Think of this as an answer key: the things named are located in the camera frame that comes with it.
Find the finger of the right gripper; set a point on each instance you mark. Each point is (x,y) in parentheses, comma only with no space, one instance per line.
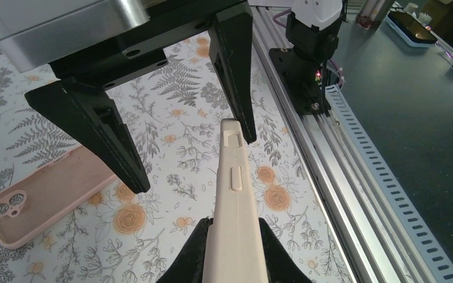
(231,52)

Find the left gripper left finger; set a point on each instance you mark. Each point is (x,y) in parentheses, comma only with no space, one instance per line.
(188,265)

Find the slotted grey cable duct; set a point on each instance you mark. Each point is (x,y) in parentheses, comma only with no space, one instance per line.
(404,215)

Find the aluminium rail frame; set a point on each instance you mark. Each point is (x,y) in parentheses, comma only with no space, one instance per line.
(373,249)

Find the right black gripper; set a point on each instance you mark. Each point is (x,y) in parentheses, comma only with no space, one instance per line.
(91,39)

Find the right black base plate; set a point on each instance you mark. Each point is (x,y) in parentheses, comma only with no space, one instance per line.
(298,73)

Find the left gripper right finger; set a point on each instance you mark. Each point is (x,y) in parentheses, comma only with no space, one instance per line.
(280,267)

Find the blue tray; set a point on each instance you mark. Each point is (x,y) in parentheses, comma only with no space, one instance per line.
(410,30)

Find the pink phone case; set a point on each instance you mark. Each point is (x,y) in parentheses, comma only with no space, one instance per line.
(31,206)

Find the phone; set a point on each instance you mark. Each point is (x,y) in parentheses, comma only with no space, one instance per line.
(234,250)

